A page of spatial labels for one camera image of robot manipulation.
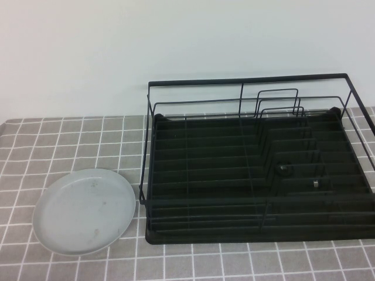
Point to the round grey plate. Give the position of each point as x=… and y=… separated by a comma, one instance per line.
x=85, y=210

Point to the grey white checked tablecloth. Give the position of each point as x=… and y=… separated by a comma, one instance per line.
x=88, y=146

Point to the round black drain plug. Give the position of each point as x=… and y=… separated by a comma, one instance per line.
x=283, y=169

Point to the black plastic drip tray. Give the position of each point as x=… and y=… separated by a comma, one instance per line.
x=219, y=237

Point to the small silver metal clip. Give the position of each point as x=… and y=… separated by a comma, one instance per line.
x=315, y=183

